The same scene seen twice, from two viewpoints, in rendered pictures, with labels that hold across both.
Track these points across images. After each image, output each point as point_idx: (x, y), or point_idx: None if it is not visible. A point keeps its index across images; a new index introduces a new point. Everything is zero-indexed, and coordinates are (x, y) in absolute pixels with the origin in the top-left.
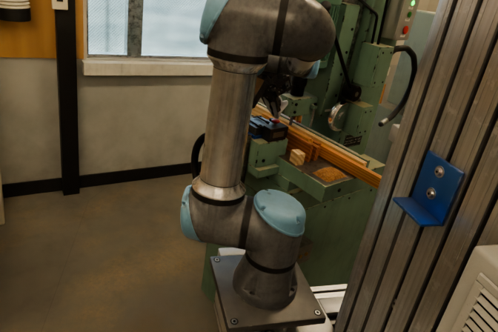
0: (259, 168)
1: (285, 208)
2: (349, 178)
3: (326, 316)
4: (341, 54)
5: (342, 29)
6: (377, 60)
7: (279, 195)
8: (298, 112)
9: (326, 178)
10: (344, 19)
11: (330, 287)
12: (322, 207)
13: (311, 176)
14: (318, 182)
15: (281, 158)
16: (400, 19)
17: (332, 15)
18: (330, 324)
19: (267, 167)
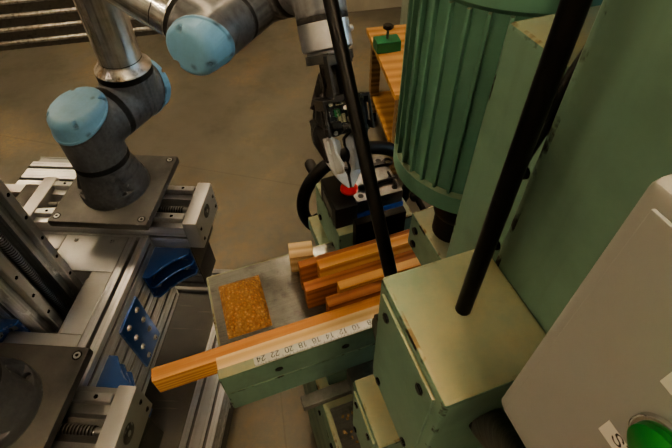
0: (316, 220)
1: (63, 105)
2: (218, 339)
3: (87, 269)
4: (358, 159)
5: (482, 127)
6: (378, 316)
7: (86, 106)
8: (419, 255)
9: (226, 286)
10: (492, 91)
11: (117, 294)
12: (318, 407)
13: (244, 268)
14: (224, 272)
15: (322, 244)
16: (549, 347)
17: (418, 24)
18: (76, 269)
19: (320, 232)
